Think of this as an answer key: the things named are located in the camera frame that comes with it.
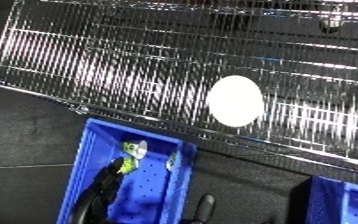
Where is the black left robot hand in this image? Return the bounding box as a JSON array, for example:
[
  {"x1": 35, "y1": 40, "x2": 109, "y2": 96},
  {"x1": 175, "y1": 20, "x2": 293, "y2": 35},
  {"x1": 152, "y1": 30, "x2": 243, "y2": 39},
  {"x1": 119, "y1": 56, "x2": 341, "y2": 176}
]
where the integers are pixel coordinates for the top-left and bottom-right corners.
[{"x1": 67, "y1": 157, "x2": 139, "y2": 224}]

